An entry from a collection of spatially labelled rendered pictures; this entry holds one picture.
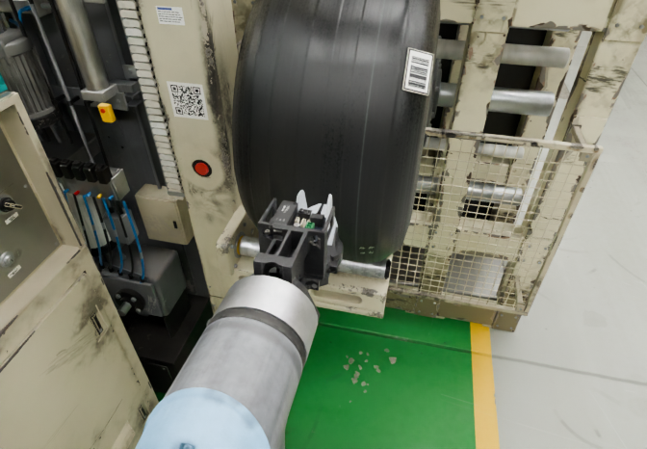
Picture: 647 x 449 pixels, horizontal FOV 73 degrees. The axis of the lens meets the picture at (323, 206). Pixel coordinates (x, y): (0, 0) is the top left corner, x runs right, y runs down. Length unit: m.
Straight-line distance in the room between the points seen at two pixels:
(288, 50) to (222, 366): 0.47
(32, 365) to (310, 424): 0.99
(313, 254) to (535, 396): 1.60
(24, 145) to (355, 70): 0.66
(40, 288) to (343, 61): 0.77
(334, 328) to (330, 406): 0.35
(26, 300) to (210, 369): 0.78
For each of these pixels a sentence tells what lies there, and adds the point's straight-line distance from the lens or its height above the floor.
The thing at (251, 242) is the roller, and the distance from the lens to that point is 1.00.
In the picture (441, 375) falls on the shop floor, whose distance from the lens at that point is 1.91.
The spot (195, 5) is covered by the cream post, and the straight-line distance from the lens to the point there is 0.85.
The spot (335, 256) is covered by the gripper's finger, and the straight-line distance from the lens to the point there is 0.51.
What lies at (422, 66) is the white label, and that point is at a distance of 0.66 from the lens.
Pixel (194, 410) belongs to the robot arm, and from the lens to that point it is 0.32.
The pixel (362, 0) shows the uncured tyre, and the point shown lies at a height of 1.43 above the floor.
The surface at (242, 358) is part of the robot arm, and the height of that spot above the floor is 1.32.
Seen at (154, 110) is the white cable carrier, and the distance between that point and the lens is 1.00.
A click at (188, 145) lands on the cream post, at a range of 0.99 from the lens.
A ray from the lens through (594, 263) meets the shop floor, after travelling 2.61.
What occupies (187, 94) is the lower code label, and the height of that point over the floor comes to 1.23.
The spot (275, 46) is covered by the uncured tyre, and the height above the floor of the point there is 1.38.
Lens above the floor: 1.60
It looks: 38 degrees down
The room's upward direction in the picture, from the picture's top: straight up
